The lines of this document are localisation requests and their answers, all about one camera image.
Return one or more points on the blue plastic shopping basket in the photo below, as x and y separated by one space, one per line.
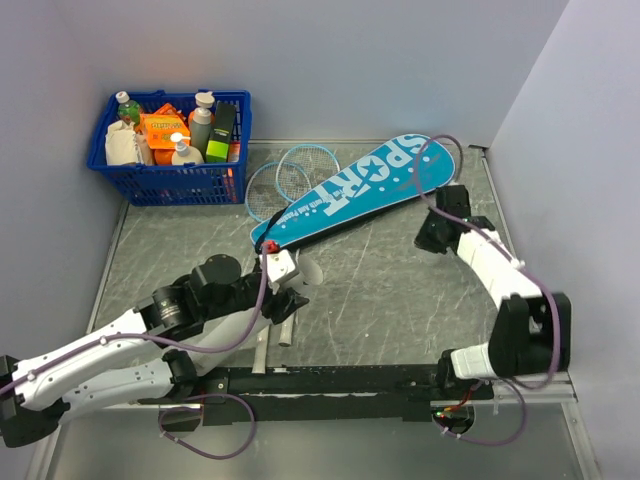
206 184

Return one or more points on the orange round item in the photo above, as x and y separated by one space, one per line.
163 157

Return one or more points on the blue SPORT racket cover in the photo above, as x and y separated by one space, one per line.
381 179

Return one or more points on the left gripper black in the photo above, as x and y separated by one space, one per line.
280 310

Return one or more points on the blue racket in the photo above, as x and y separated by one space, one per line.
262 201
303 167

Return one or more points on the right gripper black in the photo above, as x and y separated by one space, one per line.
421 238

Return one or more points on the grey bottle white pump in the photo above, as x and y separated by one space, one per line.
200 121

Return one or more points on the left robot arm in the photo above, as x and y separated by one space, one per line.
158 349

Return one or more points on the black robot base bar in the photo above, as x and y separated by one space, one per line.
406 392

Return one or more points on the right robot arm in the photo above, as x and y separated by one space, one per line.
530 339

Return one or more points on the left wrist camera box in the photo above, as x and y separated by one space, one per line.
280 264

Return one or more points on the orange snack box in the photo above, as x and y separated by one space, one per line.
158 129

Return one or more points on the green bottle white cap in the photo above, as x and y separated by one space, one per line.
129 111

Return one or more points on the beige cloth bag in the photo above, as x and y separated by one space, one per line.
125 146

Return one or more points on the white shuttlecock tube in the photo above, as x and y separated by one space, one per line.
287 282

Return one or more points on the small white pump bottle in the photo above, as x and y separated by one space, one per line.
183 153

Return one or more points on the black and green box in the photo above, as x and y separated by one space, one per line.
220 135

